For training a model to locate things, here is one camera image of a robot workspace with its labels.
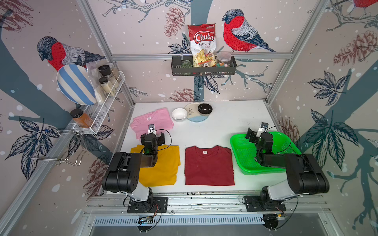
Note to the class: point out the clear candy jar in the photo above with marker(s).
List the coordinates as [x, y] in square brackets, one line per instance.
[223, 59]

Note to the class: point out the black lid spice jar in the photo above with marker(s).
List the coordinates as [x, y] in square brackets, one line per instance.
[106, 71]
[107, 86]

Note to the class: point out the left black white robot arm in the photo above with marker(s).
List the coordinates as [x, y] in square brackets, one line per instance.
[122, 174]

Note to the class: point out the Chuba cassava chips bag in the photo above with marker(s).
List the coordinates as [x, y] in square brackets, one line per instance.
[203, 44]

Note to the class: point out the pink t-shirt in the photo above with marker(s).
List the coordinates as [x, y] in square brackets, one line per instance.
[160, 118]

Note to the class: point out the white bowl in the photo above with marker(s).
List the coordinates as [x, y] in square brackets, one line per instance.
[179, 114]

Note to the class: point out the chrome wire hanger rack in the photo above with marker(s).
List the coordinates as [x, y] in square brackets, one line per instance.
[69, 149]

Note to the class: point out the cream blue plate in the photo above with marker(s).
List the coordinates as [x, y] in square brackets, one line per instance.
[193, 113]

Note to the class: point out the black wall shelf basket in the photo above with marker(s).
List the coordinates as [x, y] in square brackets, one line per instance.
[178, 70]

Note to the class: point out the dark red t-shirt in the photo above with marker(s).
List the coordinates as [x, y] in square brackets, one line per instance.
[209, 166]

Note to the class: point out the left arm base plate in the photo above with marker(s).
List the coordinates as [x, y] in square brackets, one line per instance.
[156, 205]

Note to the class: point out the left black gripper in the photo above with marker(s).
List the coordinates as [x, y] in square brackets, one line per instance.
[160, 139]

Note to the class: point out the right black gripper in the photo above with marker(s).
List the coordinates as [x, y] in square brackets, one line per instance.
[253, 134]

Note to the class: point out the green plastic basket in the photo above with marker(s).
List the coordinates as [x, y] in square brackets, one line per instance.
[245, 153]

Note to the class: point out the yellow t-shirt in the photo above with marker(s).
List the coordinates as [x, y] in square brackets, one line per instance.
[165, 170]

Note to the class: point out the black bowl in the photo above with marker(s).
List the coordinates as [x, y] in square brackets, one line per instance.
[205, 109]

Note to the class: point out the white wire wall rack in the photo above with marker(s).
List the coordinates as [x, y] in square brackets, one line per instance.
[98, 113]

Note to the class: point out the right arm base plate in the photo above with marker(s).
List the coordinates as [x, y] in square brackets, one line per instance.
[256, 204]

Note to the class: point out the orange spice jar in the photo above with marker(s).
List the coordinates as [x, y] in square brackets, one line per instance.
[81, 118]

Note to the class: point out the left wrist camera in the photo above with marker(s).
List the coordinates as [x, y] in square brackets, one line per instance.
[151, 128]

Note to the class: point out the blue striped plate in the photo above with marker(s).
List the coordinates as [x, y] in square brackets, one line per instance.
[73, 82]

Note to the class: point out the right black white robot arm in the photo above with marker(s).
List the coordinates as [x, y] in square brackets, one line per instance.
[304, 175]

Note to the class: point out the green glass jar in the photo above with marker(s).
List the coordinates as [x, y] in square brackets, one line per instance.
[187, 64]

